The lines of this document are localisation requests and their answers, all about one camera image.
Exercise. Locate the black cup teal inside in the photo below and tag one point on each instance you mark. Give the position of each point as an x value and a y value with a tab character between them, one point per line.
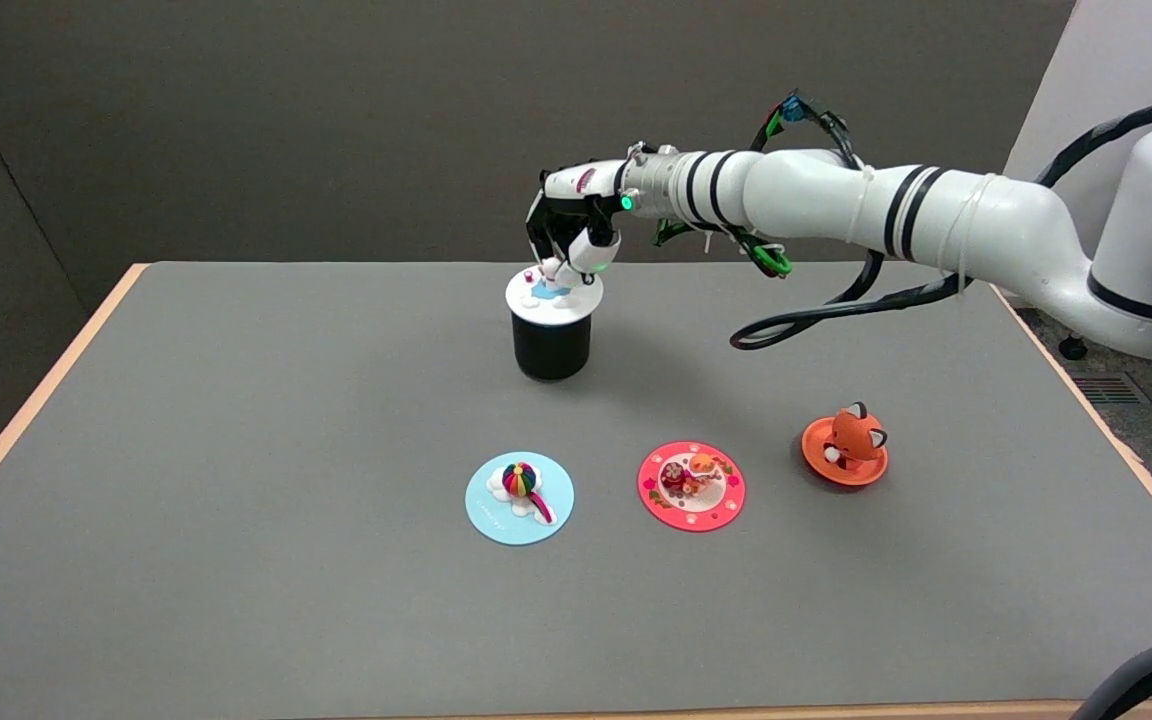
551	345

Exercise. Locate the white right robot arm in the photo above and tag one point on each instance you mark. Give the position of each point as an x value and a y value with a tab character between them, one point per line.
986	215

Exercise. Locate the white cup lid with figurine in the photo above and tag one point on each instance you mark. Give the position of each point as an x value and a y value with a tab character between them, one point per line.
576	300

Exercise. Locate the orange lid with fox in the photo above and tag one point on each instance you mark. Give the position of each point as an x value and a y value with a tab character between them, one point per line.
856	440

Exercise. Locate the metal floor vent grille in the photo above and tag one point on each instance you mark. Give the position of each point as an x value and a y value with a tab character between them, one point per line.
1108	390

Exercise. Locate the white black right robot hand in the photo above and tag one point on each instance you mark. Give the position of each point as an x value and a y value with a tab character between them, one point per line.
576	185

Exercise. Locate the grey office chair base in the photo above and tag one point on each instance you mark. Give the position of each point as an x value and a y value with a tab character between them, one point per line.
1071	348

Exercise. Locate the light blue lid rainbow ball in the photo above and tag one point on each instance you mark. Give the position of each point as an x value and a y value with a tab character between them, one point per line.
496	500

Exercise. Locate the black corrugated conduit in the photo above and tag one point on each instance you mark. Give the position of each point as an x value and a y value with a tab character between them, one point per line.
1116	128

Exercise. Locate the red lid with figurines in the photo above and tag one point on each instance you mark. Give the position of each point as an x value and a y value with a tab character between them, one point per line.
691	512

